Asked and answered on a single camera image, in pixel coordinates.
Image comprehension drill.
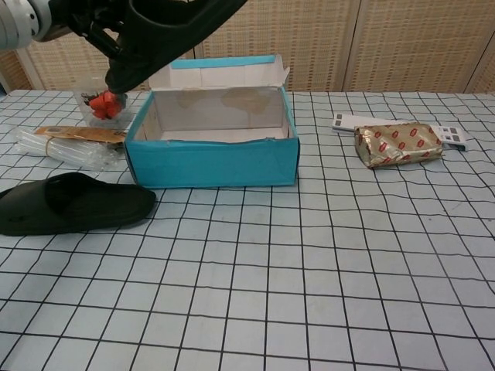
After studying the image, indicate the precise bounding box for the clear box with red parts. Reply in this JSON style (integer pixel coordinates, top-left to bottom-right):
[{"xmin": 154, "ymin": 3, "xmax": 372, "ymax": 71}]
[{"xmin": 75, "ymin": 77, "xmax": 135, "ymax": 128}]

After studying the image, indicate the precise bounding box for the bamboo folding screen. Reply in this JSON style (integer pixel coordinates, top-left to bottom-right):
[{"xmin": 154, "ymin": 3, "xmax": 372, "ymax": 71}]
[{"xmin": 0, "ymin": 0, "xmax": 495, "ymax": 94}]

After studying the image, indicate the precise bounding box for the black slipper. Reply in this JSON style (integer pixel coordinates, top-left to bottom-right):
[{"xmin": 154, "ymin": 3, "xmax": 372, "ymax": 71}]
[
  {"xmin": 104, "ymin": 0, "xmax": 248, "ymax": 94},
  {"xmin": 0, "ymin": 172, "xmax": 158, "ymax": 237}
]

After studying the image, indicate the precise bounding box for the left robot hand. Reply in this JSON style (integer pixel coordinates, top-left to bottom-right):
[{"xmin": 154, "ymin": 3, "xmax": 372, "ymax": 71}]
[{"xmin": 32, "ymin": 0, "xmax": 132, "ymax": 59}]

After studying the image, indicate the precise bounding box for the clear bag of sticks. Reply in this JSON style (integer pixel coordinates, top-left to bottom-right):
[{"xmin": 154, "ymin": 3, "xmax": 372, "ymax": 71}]
[{"xmin": 15, "ymin": 128, "xmax": 117, "ymax": 171}]

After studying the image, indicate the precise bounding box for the blue cardboard shoe box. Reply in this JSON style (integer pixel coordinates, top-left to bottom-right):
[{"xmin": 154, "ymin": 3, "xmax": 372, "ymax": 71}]
[{"xmin": 124, "ymin": 55, "xmax": 299, "ymax": 190}]

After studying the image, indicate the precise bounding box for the gold foil packet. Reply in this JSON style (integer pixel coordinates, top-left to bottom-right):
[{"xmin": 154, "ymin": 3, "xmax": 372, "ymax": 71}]
[{"xmin": 353, "ymin": 121, "xmax": 446, "ymax": 170}]

